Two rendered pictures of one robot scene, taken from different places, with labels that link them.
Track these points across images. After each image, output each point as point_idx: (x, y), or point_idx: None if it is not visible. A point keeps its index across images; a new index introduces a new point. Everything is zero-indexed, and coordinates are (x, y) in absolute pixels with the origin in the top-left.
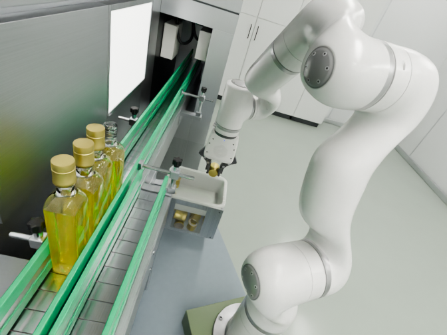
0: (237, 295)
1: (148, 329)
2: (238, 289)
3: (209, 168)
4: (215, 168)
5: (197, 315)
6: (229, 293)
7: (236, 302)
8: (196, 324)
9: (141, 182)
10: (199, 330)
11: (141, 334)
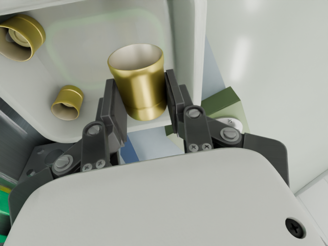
0: (213, 84)
1: (140, 131)
2: (215, 78)
3: (123, 101)
4: (152, 110)
5: (176, 135)
6: (203, 86)
7: (211, 117)
8: (176, 139)
9: (9, 183)
10: (179, 141)
11: (137, 134)
